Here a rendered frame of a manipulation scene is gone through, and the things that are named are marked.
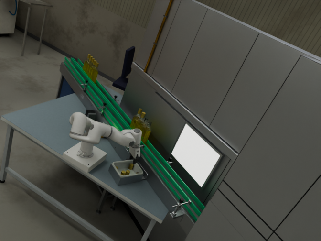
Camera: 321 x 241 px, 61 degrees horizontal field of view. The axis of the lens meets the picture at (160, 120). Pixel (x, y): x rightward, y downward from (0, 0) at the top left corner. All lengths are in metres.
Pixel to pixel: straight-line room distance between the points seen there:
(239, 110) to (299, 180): 0.74
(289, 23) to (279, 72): 3.23
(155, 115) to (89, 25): 3.97
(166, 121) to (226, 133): 0.60
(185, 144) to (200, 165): 0.21
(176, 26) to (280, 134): 1.42
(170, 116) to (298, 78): 1.25
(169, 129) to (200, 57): 0.65
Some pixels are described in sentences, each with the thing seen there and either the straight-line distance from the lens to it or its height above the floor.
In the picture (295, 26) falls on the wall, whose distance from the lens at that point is 5.00.
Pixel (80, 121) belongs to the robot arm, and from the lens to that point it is 1.80.
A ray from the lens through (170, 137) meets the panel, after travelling 2.31.
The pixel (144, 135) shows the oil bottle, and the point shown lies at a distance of 2.35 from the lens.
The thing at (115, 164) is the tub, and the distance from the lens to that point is 2.24.
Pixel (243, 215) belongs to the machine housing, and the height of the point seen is 1.33.
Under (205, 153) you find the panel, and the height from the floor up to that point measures 1.23.
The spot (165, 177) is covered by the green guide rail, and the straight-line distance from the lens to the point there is 2.17.
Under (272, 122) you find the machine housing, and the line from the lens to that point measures 1.38.
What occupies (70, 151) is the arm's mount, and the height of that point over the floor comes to 0.80.
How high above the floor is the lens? 2.18
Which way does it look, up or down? 25 degrees down
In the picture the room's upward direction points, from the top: 24 degrees clockwise
